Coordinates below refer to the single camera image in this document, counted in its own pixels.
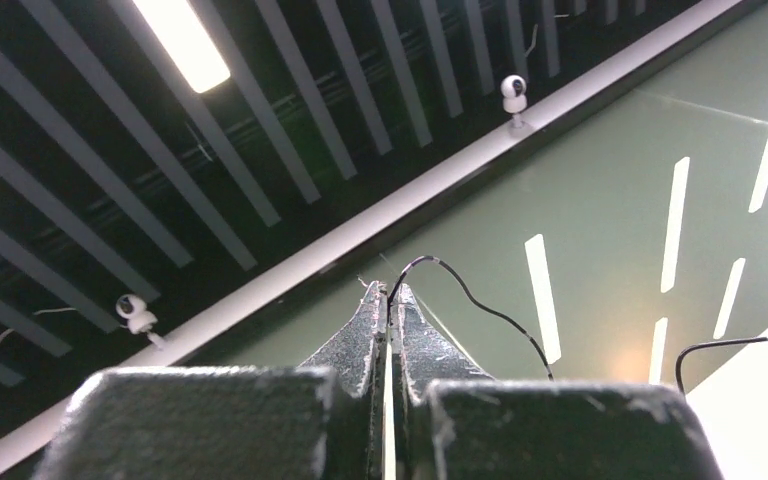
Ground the white security camera right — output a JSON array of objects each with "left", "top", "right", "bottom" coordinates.
[{"left": 500, "top": 74, "right": 528, "bottom": 129}]

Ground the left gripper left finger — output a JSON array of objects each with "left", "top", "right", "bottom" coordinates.
[{"left": 33, "top": 281, "right": 386, "bottom": 479}]

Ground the black cable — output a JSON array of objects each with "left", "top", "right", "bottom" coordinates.
[{"left": 387, "top": 255, "right": 768, "bottom": 395}]

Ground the white security camera left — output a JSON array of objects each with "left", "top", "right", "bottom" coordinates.
[{"left": 115, "top": 294, "right": 165, "bottom": 349}]

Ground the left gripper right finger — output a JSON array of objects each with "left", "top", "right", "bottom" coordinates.
[{"left": 388, "top": 285, "right": 722, "bottom": 479}]

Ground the ceiling light panel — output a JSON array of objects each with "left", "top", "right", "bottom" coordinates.
[{"left": 133, "top": 0, "right": 230, "bottom": 93}]

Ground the white security camera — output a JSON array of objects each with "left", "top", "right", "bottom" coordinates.
[
  {"left": 500, "top": 74, "right": 528, "bottom": 129},
  {"left": 115, "top": 294, "right": 165, "bottom": 349}
]

